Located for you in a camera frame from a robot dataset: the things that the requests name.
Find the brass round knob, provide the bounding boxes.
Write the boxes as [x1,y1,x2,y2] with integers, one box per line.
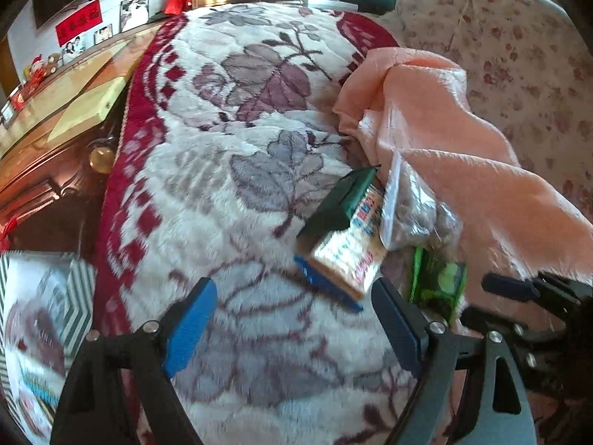
[89,146,116,175]

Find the dark green cracker packet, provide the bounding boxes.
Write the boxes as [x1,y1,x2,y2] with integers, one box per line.
[295,165,382,253]

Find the green striped white tray box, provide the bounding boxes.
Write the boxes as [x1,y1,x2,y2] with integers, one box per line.
[1,251,96,444]

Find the red paper banner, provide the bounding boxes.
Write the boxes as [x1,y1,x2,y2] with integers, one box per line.
[55,0,103,46]

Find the soda cracker pack blue ends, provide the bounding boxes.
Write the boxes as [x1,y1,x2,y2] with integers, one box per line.
[295,185,387,312]

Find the floral sofa cushion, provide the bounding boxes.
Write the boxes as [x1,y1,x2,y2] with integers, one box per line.
[394,0,592,217]

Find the peach pink cloth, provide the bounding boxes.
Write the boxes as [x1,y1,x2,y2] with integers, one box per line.
[334,47,592,330]

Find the green lime snack packet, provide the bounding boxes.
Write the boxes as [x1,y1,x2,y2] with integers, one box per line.
[408,247,467,323]

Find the wooden coffee table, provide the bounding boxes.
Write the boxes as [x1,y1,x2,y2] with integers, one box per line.
[1,22,161,255]

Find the red white floral fleece blanket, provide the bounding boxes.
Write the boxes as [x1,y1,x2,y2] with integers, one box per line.
[95,3,414,444]

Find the santa figurine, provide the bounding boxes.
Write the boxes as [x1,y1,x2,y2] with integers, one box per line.
[24,54,46,86]

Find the clear bag of walnuts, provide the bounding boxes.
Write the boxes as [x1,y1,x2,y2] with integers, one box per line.
[380,151,463,256]

